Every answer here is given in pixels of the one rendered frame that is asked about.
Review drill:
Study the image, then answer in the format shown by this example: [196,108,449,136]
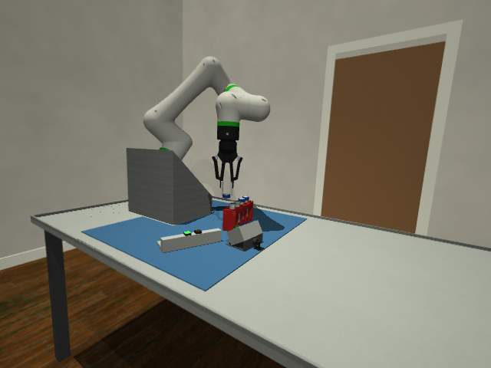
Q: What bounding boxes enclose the blue flat mat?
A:
[82,200,306,291]

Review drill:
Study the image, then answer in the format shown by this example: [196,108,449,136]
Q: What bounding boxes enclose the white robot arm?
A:
[143,57,270,160]

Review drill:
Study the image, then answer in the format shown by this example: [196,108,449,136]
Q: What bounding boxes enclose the white button panel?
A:
[226,220,264,251]

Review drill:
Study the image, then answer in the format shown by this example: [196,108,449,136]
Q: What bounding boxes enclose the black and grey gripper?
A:
[212,141,242,196]

